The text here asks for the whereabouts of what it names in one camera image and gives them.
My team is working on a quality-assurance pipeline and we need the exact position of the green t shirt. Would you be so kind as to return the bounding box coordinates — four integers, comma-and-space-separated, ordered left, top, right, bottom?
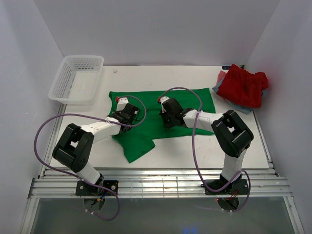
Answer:
109, 88, 216, 163

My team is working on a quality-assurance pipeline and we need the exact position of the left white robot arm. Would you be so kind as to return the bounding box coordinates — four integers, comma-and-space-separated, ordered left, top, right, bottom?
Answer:
52, 98, 140, 195

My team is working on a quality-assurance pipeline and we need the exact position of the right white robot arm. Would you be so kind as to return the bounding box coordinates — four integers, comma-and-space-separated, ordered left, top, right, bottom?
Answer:
158, 96, 254, 194

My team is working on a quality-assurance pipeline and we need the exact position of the white plastic basket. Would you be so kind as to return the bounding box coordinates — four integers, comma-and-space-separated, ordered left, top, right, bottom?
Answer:
48, 55, 104, 105

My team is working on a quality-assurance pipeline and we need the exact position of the pink folded cloth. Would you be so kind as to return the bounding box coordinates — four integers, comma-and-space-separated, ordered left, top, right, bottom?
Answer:
216, 70, 227, 83

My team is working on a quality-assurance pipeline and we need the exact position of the red t shirt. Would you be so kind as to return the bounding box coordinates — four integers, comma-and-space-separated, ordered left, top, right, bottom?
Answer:
216, 64, 269, 109

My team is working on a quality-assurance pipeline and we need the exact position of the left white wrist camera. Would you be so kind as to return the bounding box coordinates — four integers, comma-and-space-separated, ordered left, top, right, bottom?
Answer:
116, 97, 129, 111

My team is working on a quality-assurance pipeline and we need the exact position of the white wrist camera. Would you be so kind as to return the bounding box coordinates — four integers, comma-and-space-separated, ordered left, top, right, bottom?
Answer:
157, 96, 169, 105
116, 97, 129, 111

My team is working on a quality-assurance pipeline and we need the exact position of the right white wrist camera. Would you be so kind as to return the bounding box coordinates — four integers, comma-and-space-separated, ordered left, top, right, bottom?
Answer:
157, 96, 169, 105

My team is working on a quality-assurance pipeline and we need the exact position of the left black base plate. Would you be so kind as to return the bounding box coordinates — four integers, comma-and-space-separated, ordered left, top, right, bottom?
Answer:
75, 179, 119, 196

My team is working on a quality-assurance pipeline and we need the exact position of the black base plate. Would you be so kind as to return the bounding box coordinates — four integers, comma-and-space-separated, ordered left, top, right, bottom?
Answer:
75, 179, 119, 196
201, 179, 249, 195

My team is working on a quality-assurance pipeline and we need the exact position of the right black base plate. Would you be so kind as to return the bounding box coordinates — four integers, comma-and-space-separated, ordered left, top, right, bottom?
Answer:
201, 179, 249, 195

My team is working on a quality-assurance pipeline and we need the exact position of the aluminium rail frame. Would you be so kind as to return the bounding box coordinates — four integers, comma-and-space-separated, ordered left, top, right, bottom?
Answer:
27, 104, 293, 199

